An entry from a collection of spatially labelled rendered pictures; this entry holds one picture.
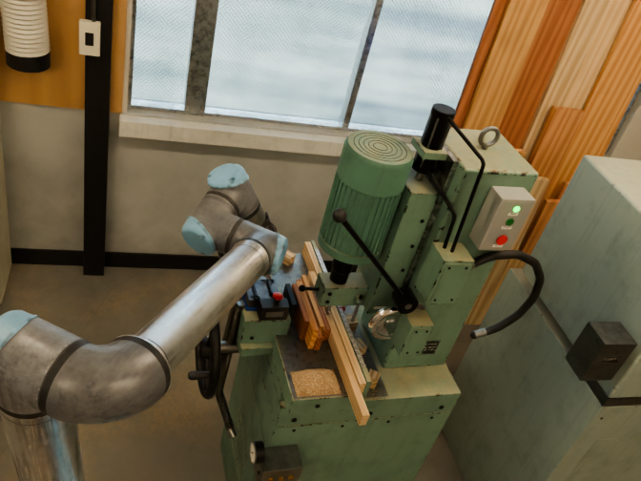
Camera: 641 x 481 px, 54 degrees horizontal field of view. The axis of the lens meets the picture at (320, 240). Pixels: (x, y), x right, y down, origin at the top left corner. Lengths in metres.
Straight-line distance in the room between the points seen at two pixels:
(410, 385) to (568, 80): 1.76
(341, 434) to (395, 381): 0.23
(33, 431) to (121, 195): 2.10
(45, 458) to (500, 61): 2.40
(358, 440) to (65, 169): 1.78
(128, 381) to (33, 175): 2.19
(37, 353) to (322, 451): 1.23
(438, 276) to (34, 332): 1.00
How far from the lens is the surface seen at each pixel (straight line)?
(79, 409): 0.97
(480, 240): 1.67
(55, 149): 3.00
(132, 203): 3.13
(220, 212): 1.44
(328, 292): 1.78
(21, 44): 2.61
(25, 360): 0.99
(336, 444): 2.03
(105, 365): 0.96
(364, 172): 1.51
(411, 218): 1.65
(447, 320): 1.92
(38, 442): 1.14
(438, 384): 2.03
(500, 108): 3.07
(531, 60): 3.09
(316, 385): 1.71
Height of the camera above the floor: 2.19
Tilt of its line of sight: 36 degrees down
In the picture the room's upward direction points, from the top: 16 degrees clockwise
